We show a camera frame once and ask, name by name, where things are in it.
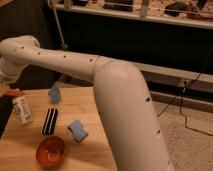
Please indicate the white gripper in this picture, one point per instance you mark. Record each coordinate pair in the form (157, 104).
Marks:
(9, 73)

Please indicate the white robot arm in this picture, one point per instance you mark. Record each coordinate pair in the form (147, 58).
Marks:
(121, 95)

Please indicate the blue ceramic cup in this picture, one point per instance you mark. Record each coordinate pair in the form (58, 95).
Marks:
(54, 95)

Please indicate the clear shaker with white cap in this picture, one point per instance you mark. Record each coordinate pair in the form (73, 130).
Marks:
(22, 109)

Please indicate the metal pole with clamp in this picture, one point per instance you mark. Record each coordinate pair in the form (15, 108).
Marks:
(63, 45)

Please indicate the black white striped eraser block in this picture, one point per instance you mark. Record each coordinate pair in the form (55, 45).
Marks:
(50, 121)

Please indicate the orange bowl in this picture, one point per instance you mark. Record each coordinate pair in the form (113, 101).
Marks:
(50, 152)

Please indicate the blue sponge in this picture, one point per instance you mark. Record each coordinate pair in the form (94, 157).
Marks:
(77, 130)

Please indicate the white shelf rail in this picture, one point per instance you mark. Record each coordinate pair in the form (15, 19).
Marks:
(132, 16)

